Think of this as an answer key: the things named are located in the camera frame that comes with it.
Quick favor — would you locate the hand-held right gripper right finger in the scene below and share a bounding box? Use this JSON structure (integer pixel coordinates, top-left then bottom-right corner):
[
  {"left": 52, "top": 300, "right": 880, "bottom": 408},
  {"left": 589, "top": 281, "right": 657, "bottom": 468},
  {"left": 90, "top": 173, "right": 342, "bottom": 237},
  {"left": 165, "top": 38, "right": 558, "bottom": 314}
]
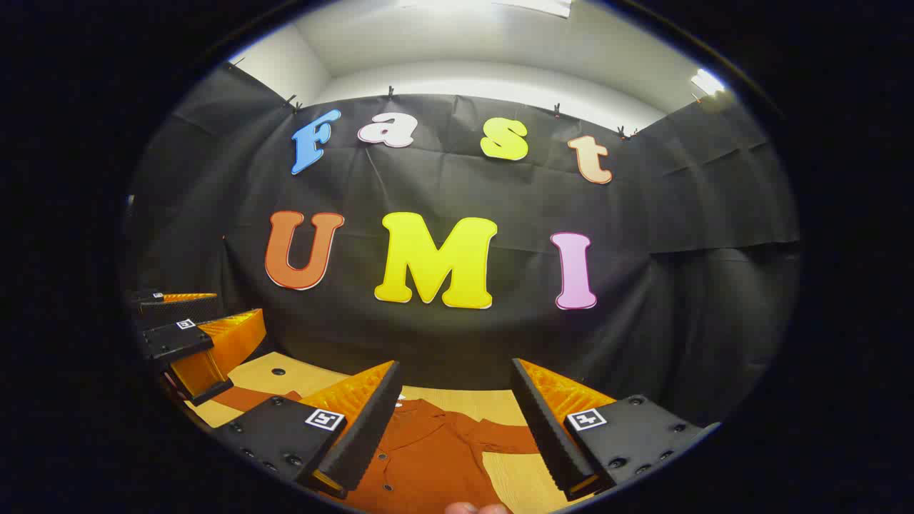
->
[{"left": 511, "top": 357, "right": 722, "bottom": 502}]

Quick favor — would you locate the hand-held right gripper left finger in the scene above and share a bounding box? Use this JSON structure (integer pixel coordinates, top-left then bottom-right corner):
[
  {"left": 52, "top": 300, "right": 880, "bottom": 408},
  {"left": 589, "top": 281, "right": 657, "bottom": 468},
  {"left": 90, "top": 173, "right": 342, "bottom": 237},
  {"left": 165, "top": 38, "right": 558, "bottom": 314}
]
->
[{"left": 211, "top": 361, "right": 404, "bottom": 500}]

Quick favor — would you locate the orange knit cardigan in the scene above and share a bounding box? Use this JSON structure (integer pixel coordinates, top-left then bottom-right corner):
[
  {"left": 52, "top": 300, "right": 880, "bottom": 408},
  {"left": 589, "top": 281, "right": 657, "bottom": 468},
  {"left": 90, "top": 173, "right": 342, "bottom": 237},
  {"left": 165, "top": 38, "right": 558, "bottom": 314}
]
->
[{"left": 211, "top": 385, "right": 543, "bottom": 514}]

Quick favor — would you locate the black backdrop cloth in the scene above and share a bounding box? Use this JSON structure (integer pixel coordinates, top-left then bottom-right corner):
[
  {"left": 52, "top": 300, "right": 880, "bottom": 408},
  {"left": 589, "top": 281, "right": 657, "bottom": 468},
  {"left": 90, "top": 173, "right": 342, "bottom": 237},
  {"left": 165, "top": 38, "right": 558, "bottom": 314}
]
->
[{"left": 121, "top": 61, "right": 800, "bottom": 429}]

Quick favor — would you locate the ceiling light panel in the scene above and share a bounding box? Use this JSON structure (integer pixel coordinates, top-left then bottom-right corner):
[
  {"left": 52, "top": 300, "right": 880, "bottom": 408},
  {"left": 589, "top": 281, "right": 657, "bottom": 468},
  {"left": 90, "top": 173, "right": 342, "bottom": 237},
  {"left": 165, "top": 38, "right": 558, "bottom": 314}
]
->
[{"left": 691, "top": 69, "right": 725, "bottom": 97}]

